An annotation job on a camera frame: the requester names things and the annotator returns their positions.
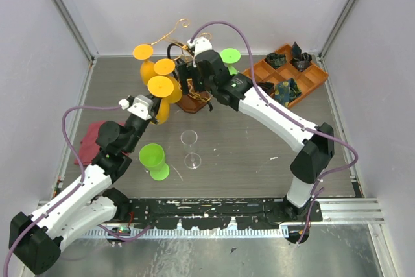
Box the orange goblet front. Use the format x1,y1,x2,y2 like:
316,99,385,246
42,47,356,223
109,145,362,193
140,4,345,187
147,75,174,125

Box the red cloth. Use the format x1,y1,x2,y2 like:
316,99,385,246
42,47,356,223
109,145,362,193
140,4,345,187
73,121,126,167

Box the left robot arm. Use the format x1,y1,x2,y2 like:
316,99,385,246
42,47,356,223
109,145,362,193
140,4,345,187
3,95,161,276

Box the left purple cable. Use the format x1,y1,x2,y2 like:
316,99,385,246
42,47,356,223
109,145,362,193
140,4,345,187
1,104,153,277

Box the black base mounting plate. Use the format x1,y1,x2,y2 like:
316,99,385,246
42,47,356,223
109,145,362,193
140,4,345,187
108,198,323,230

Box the wooden compartment tray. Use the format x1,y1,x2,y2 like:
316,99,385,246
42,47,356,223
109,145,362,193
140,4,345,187
243,45,329,108

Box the black item in tray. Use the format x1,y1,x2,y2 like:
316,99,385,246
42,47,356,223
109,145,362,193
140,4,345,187
259,82,275,93

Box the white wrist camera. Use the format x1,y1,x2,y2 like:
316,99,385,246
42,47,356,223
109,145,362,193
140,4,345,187
118,95,153,121
187,37,213,57

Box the green goblet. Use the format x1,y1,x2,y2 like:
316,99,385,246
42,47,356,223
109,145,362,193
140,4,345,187
139,143,170,181
220,48,241,75

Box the purple cable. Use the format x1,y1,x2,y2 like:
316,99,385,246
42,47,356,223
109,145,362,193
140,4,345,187
189,20,359,245
1,104,153,277

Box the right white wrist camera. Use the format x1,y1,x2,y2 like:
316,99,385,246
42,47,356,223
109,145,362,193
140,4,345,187
187,37,213,57

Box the dark folded cloth in tray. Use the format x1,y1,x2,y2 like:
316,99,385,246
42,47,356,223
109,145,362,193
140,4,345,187
290,42,312,72

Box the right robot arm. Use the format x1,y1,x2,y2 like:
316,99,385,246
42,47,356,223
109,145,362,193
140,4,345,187
176,50,334,221

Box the orange goblet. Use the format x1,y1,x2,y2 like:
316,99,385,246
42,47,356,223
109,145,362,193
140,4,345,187
133,44,156,85
154,58,182,104
147,75,174,125

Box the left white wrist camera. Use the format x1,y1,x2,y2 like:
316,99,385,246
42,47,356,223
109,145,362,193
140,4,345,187
118,95,153,121

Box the gold wire wine glass rack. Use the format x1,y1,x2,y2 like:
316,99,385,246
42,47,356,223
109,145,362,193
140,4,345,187
150,18,213,114

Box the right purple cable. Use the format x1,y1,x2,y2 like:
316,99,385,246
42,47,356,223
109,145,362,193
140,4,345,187
189,20,359,245

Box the blue yellow patterned cloth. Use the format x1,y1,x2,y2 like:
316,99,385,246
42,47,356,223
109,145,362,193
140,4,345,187
274,78,302,107

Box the clear champagne flute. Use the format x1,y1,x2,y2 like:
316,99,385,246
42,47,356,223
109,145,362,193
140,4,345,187
180,130,202,169

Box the slotted cable duct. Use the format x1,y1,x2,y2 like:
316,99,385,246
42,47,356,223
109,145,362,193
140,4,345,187
78,226,289,239

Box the dark rolled cloth in tray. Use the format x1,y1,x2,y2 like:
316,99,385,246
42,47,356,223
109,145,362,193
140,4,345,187
265,53,287,69

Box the green goblet front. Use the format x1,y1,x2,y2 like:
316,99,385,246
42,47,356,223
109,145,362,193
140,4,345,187
139,143,170,181

